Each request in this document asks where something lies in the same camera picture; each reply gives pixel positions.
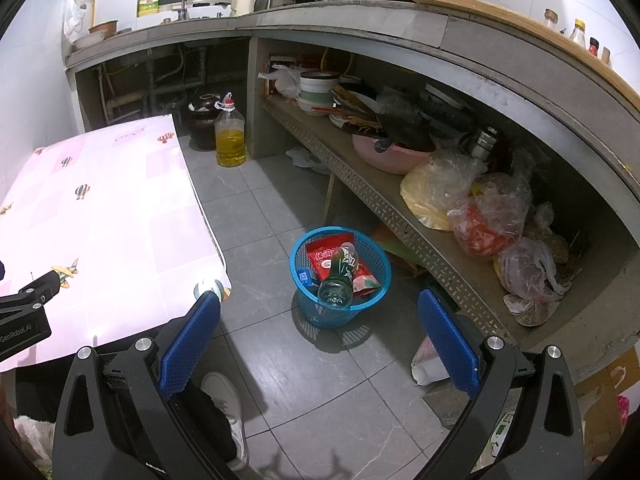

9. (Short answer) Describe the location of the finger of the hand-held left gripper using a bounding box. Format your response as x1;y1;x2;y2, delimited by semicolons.
0;269;63;312

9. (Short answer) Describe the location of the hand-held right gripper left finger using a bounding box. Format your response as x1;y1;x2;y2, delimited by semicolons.
52;290;236;480

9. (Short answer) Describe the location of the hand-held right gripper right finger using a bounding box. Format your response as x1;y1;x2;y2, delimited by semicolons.
415;289;586;480

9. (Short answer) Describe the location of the blue plastic mesh basket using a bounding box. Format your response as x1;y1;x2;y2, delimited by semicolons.
291;226;392;330

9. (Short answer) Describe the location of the green label plastic bottle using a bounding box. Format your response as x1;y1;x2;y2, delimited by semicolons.
317;242;361;309

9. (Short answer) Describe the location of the red snack packet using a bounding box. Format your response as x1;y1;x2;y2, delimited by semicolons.
305;232;382;296

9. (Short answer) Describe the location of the white paper bag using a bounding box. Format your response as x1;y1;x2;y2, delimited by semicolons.
411;335;451;386

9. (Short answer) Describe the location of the white shoe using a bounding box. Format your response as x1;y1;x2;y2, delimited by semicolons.
200;371;250;471

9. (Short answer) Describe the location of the person's black trouser leg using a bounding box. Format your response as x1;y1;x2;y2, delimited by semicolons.
175;385;238;463

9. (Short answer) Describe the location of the pink patterned tablecloth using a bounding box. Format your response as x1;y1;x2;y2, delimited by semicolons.
0;115;232;373

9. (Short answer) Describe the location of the white fluffy cloth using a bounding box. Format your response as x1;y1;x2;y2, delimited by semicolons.
15;417;53;461

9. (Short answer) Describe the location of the clear bag with brown contents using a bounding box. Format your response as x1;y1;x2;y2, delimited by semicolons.
495;202;573;328

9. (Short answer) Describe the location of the green and orange bag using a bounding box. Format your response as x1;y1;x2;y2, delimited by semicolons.
370;230;426;278

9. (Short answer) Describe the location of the clear bag with red contents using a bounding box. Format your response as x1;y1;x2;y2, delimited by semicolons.
446;172;532;260

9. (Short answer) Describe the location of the bag of yellow flatbread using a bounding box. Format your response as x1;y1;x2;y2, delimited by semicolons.
400;150;488;232

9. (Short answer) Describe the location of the cardboard box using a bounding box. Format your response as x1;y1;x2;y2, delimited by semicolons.
572;350;640;466

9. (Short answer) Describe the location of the perforated wooden shelf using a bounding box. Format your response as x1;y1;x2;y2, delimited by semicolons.
260;95;531;346

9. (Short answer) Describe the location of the pink plastic basin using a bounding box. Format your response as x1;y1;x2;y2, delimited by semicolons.
351;132;441;176

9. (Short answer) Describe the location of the yellow cooking oil bottle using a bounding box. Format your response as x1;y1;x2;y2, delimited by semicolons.
214;92;247;168

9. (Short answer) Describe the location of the metal cup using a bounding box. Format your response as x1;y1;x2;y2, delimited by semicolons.
467;127;501;161

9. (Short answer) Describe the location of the black pan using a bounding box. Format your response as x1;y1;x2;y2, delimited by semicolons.
375;110;437;153

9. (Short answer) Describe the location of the white cloth on floor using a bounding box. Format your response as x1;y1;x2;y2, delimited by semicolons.
285;147;332;176

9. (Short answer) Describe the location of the dark ceramic jar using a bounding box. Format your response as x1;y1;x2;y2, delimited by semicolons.
187;92;223;152

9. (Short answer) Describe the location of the grey drain pipe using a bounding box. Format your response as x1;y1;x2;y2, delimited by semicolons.
145;45;211;111

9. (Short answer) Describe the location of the hanging clear plastic bag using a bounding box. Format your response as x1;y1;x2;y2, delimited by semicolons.
62;0;88;41

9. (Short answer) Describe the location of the white plastic bag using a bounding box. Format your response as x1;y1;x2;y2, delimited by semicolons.
257;64;302;100

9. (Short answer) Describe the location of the stack of white bowls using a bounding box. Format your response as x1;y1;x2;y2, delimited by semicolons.
299;71;341;111

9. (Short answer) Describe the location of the concrete kitchen counter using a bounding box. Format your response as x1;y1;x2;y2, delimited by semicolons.
65;0;640;386

